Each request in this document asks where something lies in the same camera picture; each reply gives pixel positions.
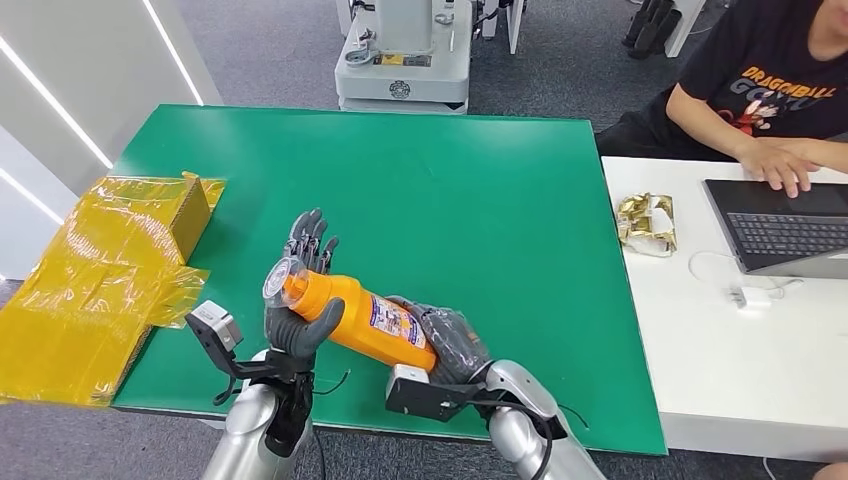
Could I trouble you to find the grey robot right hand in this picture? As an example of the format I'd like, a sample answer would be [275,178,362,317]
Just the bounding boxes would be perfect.
[387,296,495,387]

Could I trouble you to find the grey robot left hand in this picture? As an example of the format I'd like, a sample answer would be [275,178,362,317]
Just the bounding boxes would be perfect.
[263,208,346,362]

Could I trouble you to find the orange plastic bottle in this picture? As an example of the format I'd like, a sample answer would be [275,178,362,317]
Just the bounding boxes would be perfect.
[262,256,440,374]

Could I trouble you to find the green table board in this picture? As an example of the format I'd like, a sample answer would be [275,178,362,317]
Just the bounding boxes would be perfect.
[111,103,669,457]

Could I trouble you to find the yellow film-wrapped cardboard box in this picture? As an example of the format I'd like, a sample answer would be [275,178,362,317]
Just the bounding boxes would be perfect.
[0,170,227,407]

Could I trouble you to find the crumpled gold foil wrapper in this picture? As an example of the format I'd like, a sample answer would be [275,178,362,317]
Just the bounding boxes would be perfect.
[616,192,678,258]

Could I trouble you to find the white desk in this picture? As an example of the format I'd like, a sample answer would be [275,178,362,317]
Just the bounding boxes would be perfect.
[601,156,848,464]

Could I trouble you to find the white power adapter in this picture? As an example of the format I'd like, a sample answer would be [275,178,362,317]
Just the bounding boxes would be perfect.
[728,284,771,310]

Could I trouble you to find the dark grey laptop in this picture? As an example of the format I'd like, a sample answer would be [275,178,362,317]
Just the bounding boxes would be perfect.
[703,178,848,280]

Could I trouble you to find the person's right hand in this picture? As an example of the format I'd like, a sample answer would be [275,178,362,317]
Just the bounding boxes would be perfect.
[735,139,823,199]

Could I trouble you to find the black chair legs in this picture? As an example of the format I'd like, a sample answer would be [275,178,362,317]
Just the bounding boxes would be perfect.
[622,0,684,61]

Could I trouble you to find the person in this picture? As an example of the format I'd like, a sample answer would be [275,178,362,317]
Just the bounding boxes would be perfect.
[596,0,848,199]

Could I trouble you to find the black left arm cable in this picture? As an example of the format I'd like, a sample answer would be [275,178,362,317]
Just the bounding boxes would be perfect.
[311,368,352,397]

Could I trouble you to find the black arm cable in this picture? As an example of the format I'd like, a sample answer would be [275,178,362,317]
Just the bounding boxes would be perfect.
[311,368,352,397]
[475,396,591,480]

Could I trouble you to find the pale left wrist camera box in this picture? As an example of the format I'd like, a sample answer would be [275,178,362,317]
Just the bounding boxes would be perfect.
[185,299,244,354]

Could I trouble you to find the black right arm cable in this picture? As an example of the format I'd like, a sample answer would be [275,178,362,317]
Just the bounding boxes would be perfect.
[475,396,591,480]

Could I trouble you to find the thin white cable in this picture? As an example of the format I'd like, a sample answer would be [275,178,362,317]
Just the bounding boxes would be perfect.
[687,250,806,299]

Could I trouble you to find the white wall light strip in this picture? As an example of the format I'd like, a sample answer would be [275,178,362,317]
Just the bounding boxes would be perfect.
[141,0,205,107]
[0,166,66,227]
[0,34,115,170]

